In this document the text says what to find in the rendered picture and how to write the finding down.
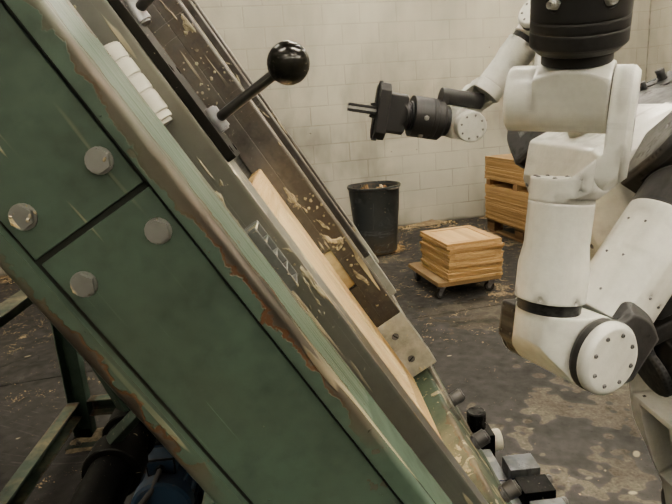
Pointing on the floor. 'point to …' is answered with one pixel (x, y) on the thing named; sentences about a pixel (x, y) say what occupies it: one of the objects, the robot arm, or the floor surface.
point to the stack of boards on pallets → (505, 196)
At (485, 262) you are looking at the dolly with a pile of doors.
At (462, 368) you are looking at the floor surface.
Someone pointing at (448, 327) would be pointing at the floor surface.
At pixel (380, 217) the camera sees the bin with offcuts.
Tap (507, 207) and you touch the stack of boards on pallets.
